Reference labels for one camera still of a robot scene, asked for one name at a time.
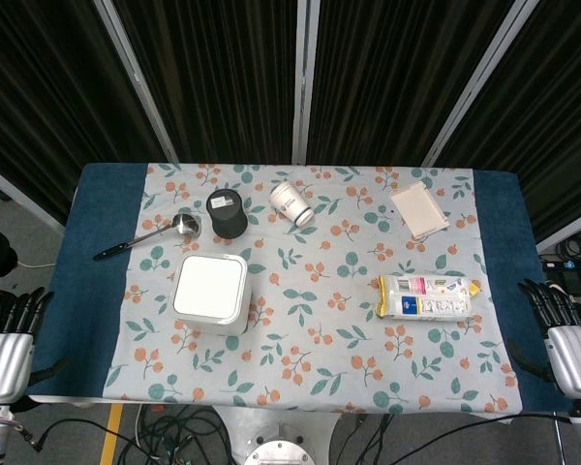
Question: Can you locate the steel ladle black handle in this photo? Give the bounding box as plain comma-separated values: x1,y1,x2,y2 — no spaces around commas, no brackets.
93,213,203,262

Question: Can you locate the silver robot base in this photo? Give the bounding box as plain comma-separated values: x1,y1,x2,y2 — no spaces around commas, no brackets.
211,404,345,465

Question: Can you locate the white paper cup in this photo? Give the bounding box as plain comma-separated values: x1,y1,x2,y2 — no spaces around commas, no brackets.
269,181,316,227

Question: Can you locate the black cylindrical canister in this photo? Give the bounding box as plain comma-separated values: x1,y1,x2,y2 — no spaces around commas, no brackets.
206,188,249,240

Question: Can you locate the white square container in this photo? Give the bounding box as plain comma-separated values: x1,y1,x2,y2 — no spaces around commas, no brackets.
171,252,250,336

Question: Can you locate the black floor cable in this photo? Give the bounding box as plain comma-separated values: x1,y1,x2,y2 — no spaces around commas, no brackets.
352,411,572,465
28,418,146,465

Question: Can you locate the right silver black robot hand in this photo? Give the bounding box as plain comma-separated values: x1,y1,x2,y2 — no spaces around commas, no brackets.
506,278,581,399

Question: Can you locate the silver aluminium frame post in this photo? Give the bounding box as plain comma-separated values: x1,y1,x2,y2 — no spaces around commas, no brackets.
92,0,180,165
290,0,321,165
421,0,531,169

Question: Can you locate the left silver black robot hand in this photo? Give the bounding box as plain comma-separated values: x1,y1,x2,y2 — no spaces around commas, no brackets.
0,286,67,405

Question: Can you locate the black power strip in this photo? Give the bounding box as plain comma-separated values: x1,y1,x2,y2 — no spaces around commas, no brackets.
539,259,581,296

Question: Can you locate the black pleated curtain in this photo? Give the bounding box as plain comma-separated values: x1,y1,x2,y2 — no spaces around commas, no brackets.
0,0,581,243

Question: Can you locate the blue table cover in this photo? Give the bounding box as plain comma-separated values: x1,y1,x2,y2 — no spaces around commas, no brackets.
27,162,570,413

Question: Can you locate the floral patterned tablecloth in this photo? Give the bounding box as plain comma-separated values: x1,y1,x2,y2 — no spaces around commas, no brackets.
101,163,524,416

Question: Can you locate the white yellow snack package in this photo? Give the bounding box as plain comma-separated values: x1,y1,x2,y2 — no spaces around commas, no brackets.
376,273,481,320

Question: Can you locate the black cable bundle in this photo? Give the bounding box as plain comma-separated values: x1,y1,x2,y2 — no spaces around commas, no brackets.
115,404,246,465

